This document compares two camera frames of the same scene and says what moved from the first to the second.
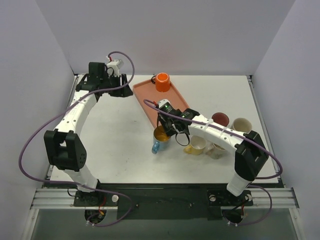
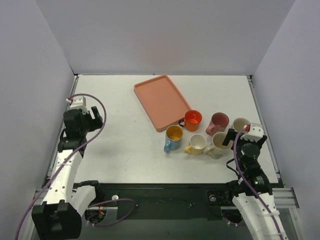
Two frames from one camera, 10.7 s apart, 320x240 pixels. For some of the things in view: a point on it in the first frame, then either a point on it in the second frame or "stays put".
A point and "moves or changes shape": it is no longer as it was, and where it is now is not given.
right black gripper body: [169, 126] → [236, 141]
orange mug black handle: [162, 81] moves or changes shape
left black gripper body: [121, 83] → [90, 120]
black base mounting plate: [163, 201] stays put
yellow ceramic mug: [196, 146] stays put
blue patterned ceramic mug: [161, 140] → [174, 135]
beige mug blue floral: [242, 125] stays put
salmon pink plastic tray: [148, 90] stays put
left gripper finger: [124, 92] → [98, 119]
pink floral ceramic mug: [221, 118] stays put
